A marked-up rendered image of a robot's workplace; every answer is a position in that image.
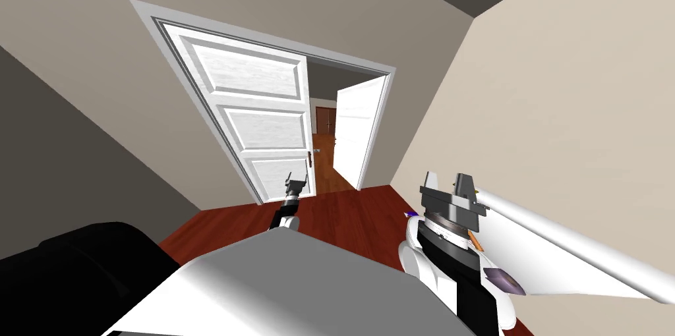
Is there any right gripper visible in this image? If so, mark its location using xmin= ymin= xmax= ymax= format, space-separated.
xmin=419 ymin=171 xmax=490 ymax=234

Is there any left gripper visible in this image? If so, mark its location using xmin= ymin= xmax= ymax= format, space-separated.
xmin=284 ymin=171 xmax=309 ymax=200

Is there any brown wooden door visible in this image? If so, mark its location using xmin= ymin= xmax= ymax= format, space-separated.
xmin=314 ymin=106 xmax=338 ymax=136

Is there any white panelled door leaf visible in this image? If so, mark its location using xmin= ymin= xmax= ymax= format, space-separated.
xmin=160 ymin=20 xmax=318 ymax=205

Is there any plain white door leaf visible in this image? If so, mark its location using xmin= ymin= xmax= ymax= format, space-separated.
xmin=333 ymin=74 xmax=389 ymax=191

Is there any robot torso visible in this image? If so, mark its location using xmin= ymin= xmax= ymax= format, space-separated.
xmin=102 ymin=225 xmax=475 ymax=336

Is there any long white wedge shape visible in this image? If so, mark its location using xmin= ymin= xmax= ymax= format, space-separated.
xmin=474 ymin=188 xmax=675 ymax=306

